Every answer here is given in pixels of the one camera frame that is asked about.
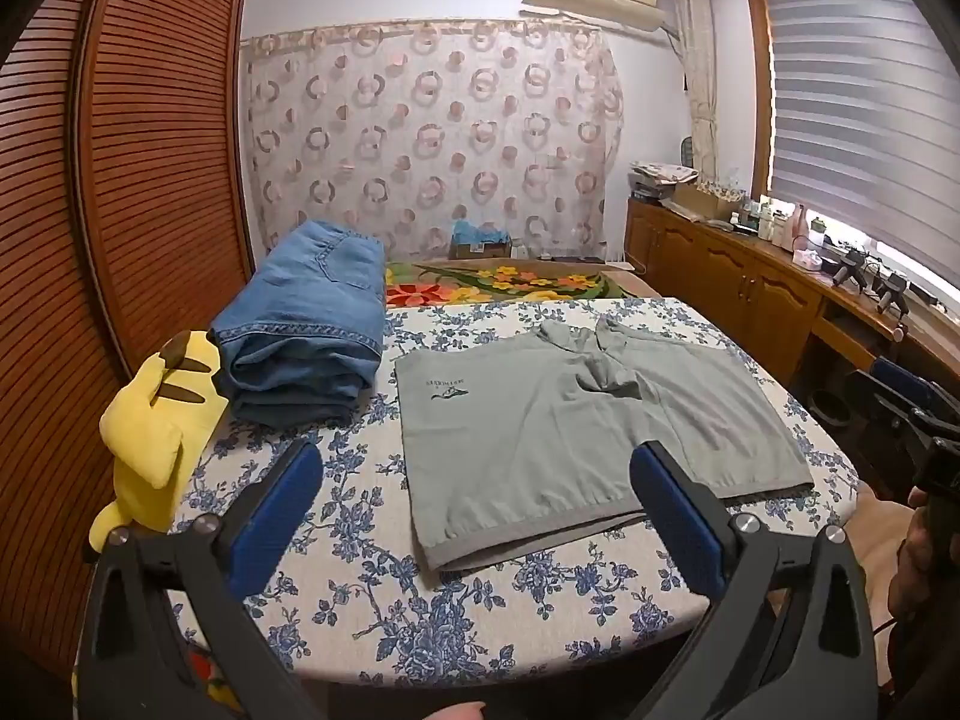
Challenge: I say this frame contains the blue floral white bedsheet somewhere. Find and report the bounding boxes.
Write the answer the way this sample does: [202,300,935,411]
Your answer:
[161,296,860,691]

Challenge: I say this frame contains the black round container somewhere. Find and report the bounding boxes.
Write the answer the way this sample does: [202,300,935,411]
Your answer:
[814,388,853,430]

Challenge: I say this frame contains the box with blue cloth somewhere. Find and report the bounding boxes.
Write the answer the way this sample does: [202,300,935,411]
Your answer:
[448,221,512,260]

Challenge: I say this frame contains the yellow plush toy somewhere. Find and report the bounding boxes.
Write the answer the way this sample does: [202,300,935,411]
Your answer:
[88,330,230,552]

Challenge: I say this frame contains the striped window blind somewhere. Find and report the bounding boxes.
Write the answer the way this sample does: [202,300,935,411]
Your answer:
[757,0,960,286]

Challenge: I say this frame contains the colourful flower blanket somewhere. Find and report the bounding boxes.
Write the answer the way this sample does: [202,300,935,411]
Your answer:
[382,259,661,310]

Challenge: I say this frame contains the wooden sideboard cabinet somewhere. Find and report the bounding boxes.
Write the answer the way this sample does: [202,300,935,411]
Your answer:
[624,199,960,406]

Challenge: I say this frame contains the person's right hand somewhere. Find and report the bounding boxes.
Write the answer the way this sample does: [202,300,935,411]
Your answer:
[887,486,938,620]

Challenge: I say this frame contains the stack of papers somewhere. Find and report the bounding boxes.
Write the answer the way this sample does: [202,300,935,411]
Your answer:
[628,160,702,203]

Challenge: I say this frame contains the black handheld devices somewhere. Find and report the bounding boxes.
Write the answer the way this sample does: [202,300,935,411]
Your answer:
[829,249,914,317]

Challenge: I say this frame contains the cardboard box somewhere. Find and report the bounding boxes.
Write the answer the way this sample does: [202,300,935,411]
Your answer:
[671,184,743,222]

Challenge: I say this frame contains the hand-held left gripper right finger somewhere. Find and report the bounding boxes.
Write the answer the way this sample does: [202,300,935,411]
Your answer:
[628,441,878,720]

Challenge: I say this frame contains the wooden louvred wardrobe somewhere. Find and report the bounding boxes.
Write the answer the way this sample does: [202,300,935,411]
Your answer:
[0,0,256,676]

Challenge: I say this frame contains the cream lace curtain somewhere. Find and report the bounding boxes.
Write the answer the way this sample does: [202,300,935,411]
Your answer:
[670,0,719,181]

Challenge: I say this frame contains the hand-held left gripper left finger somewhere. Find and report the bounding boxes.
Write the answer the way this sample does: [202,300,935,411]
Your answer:
[75,439,325,720]

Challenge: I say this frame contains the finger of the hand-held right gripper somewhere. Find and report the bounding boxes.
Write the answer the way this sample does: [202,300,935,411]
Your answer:
[847,371,935,466]
[870,358,960,428]

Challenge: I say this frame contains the row of small bottles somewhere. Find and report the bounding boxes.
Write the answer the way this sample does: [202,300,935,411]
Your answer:
[739,195,809,250]

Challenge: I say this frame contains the folded blue jeans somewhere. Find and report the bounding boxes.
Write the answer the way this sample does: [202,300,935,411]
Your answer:
[210,220,386,427]

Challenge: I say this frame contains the grey-green pants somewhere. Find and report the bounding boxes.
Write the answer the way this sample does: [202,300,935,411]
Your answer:
[393,317,816,578]

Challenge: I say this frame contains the circle patterned curtain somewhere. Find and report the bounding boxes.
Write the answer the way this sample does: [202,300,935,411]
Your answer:
[241,15,625,263]

